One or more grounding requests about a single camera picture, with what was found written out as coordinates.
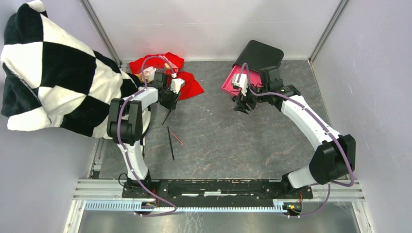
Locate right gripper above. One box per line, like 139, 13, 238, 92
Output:
233, 82, 270, 115

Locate rose pencil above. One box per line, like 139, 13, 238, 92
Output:
169, 130, 184, 145

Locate black pink drawer organizer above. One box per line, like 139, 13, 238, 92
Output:
221, 40, 284, 96

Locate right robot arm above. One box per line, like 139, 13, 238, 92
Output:
230, 63, 356, 198

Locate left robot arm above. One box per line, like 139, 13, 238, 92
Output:
106, 71, 185, 198

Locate red cloth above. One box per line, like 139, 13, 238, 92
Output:
129, 52, 204, 100

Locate black thin brush stick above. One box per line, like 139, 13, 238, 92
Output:
167, 126, 175, 161

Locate small plush doll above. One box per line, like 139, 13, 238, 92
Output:
136, 66, 157, 81

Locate black white checkered blanket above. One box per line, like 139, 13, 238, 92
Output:
0, 0, 143, 139

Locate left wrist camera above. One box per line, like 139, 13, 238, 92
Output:
170, 73, 185, 94

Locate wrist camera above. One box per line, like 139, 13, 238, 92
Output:
170, 73, 185, 94
232, 73, 249, 96

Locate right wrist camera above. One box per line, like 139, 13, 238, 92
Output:
232, 73, 249, 96

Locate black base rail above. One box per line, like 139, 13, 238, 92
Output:
118, 178, 313, 210

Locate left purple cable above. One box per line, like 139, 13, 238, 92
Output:
116, 55, 178, 218

